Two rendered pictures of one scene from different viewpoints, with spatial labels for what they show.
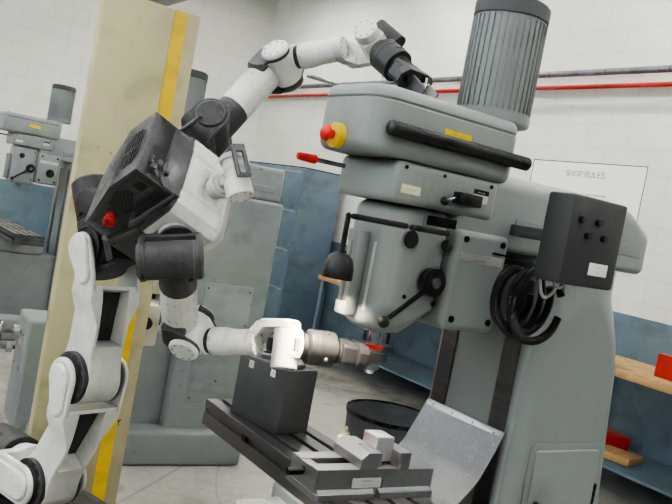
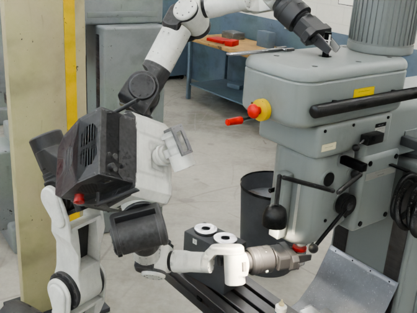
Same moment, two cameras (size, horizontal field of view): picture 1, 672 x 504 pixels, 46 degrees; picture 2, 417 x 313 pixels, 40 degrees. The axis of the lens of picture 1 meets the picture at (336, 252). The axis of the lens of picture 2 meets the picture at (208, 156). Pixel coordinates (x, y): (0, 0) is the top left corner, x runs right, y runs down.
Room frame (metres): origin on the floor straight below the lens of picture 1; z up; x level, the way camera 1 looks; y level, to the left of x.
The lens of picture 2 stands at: (0.40, 0.29, 2.19)
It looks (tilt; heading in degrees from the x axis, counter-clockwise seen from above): 21 degrees down; 356
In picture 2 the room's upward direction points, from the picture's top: 4 degrees clockwise
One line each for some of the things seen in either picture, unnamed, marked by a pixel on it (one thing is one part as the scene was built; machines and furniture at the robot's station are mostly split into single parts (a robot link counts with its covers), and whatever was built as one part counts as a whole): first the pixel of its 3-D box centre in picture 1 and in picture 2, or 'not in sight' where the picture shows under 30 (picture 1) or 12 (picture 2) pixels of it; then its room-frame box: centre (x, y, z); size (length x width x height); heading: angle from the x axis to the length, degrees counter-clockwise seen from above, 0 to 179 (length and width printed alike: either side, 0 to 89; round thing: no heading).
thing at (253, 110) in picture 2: (328, 132); (254, 110); (1.87, 0.07, 1.76); 0.04 x 0.03 x 0.04; 35
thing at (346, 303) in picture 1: (352, 271); (281, 204); (1.95, -0.05, 1.45); 0.04 x 0.04 x 0.21; 35
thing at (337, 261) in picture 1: (339, 265); (275, 214); (1.85, -0.01, 1.46); 0.07 x 0.07 x 0.06
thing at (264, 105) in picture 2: (336, 135); (261, 109); (1.88, 0.05, 1.76); 0.06 x 0.02 x 0.06; 35
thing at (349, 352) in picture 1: (338, 351); (273, 258); (1.98, -0.05, 1.24); 0.13 x 0.12 x 0.10; 19
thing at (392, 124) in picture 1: (462, 146); (368, 100); (1.91, -0.25, 1.79); 0.45 x 0.04 x 0.04; 125
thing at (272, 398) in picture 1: (273, 389); (213, 255); (2.34, 0.11, 1.03); 0.22 x 0.12 x 0.20; 45
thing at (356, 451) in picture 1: (357, 451); not in sight; (1.91, -0.14, 1.02); 0.12 x 0.06 x 0.04; 32
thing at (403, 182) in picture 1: (417, 187); (325, 123); (2.03, -0.18, 1.68); 0.34 x 0.24 x 0.10; 125
